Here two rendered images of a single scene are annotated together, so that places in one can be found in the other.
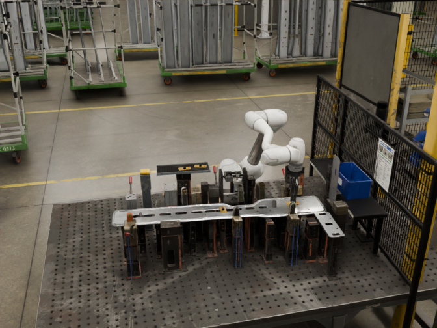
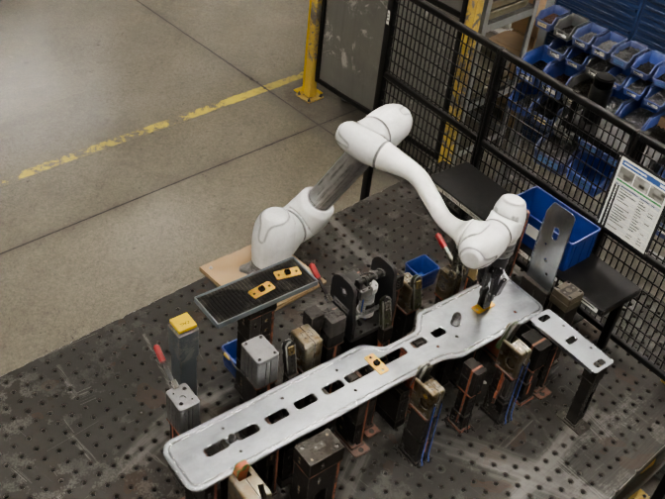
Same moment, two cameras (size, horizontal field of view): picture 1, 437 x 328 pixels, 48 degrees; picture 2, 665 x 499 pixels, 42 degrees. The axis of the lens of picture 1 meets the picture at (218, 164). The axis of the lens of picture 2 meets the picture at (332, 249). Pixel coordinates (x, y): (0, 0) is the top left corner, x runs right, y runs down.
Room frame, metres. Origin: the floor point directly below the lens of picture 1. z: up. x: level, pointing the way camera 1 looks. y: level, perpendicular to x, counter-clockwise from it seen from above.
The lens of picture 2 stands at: (1.33, 1.14, 3.00)
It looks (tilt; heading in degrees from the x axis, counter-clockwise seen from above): 40 degrees down; 327
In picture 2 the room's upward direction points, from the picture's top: 7 degrees clockwise
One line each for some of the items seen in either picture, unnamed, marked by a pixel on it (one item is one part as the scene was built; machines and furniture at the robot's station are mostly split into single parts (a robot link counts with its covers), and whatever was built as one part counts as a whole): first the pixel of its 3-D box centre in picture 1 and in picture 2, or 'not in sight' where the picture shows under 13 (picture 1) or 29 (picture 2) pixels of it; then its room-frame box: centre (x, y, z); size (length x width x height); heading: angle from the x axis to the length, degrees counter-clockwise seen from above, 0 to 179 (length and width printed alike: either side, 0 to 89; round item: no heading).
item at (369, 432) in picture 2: (222, 229); (367, 393); (2.79, -0.03, 0.84); 0.13 x 0.05 x 0.29; 8
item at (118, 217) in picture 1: (220, 211); (372, 368); (2.77, -0.01, 1.00); 1.38 x 0.22 x 0.02; 98
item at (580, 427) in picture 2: (333, 255); (584, 393); (2.49, -0.70, 0.84); 0.11 x 0.06 x 0.29; 8
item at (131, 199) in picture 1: (132, 219); (183, 435); (2.86, 0.58, 0.88); 0.11 x 0.10 x 0.36; 8
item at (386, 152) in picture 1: (384, 164); (634, 204); (2.83, -1.05, 1.30); 0.23 x 0.02 x 0.31; 8
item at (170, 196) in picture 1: (171, 213); (257, 393); (2.90, 0.32, 0.90); 0.13 x 0.10 x 0.41; 8
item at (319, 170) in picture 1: (344, 185); (526, 232); (3.11, -0.89, 1.02); 0.90 x 0.22 x 0.03; 8
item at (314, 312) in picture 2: (205, 208); (309, 354); (2.98, 0.09, 0.90); 0.05 x 0.05 x 0.40; 8
